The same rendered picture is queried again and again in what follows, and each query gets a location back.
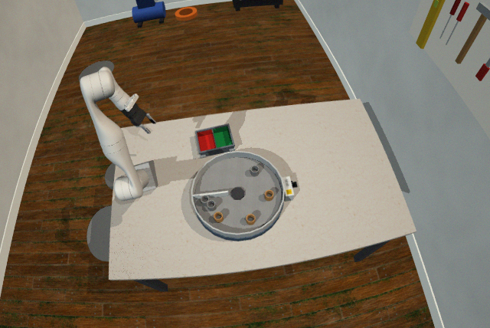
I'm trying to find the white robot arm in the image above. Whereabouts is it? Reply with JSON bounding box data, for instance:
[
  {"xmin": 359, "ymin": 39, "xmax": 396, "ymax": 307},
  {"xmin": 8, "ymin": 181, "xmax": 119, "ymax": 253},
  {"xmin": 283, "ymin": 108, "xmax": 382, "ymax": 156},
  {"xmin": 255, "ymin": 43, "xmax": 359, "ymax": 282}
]
[{"xmin": 80, "ymin": 67, "xmax": 149, "ymax": 201}]

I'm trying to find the grey round turntable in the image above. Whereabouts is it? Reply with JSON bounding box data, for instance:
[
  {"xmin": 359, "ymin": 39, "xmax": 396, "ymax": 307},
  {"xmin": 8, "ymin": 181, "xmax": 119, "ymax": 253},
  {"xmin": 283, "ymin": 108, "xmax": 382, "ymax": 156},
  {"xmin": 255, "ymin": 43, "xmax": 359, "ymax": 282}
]
[{"xmin": 191, "ymin": 151, "xmax": 297, "ymax": 241}]

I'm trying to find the grey metal sleeve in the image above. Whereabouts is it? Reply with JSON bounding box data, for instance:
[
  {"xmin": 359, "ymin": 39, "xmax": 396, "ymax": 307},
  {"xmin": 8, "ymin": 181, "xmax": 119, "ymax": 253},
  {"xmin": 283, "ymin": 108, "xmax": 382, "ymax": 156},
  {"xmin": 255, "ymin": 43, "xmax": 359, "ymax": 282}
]
[
  {"xmin": 207, "ymin": 200, "xmax": 217, "ymax": 211},
  {"xmin": 250, "ymin": 166, "xmax": 259, "ymax": 176},
  {"xmin": 201, "ymin": 195, "xmax": 210, "ymax": 206}
]

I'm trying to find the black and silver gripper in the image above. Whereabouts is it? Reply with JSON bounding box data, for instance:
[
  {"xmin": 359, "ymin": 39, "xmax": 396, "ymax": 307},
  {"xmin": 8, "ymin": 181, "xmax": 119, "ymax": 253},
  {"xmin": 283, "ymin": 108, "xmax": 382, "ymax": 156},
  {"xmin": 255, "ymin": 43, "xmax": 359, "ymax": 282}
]
[{"xmin": 114, "ymin": 92, "xmax": 156, "ymax": 133}]

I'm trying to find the grey crate with red and green compartments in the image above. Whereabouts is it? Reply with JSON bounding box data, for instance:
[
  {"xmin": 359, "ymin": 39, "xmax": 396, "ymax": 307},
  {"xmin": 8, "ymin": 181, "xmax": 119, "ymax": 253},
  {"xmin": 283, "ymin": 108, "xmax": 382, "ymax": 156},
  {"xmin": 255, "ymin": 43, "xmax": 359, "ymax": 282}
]
[{"xmin": 195, "ymin": 123, "xmax": 235, "ymax": 158}]

